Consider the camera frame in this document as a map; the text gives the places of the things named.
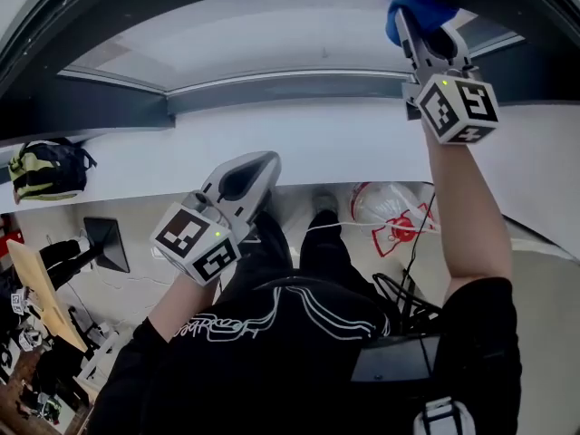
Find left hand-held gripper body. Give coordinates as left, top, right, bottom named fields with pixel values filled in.
left=149, top=187, right=263, bottom=286

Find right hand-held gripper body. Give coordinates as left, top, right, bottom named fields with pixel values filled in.
left=401, top=55, right=500, bottom=146

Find blue cloth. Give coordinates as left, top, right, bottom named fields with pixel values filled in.
left=384, top=0, right=460, bottom=47

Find window glass pane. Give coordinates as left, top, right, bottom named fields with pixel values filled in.
left=57, top=0, right=529, bottom=95

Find person's right forearm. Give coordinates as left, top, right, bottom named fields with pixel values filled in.
left=423, top=127, right=514, bottom=306

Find person's left forearm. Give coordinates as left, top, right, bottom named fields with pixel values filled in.
left=147, top=269, right=222, bottom=344

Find white window sill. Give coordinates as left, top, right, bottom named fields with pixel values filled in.
left=0, top=92, right=580, bottom=262

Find grey shoe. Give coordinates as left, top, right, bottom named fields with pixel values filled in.
left=312, top=188, right=340, bottom=218

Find black trousers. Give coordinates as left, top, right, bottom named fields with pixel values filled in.
left=220, top=209, right=387, bottom=299

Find black flat monitor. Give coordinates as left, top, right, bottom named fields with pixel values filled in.
left=82, top=216, right=131, bottom=275

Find clear red-printed plastic bag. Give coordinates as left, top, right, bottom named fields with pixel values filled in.
left=348, top=181, right=443, bottom=258

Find light wooden board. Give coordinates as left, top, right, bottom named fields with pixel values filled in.
left=5, top=238, right=89, bottom=353

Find black printed t-shirt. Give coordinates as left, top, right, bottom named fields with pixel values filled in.
left=87, top=276, right=523, bottom=435

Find green and black backpack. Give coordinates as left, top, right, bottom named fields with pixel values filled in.
left=7, top=137, right=98, bottom=204

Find black waist-worn box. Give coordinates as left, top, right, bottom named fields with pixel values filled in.
left=350, top=334, right=441, bottom=384

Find white waist-worn device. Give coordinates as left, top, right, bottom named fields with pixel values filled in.
left=411, top=396, right=477, bottom=435

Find thin white cable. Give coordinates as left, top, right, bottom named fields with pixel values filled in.
left=304, top=221, right=441, bottom=234

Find white metal frame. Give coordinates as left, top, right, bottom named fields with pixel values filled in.
left=75, top=327, right=133, bottom=382

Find thin black cable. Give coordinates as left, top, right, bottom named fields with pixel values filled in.
left=401, top=191, right=437, bottom=290

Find dark grey window frame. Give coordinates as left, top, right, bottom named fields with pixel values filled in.
left=0, top=0, right=580, bottom=147

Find black wire bundle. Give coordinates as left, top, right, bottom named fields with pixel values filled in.
left=371, top=271, right=444, bottom=335

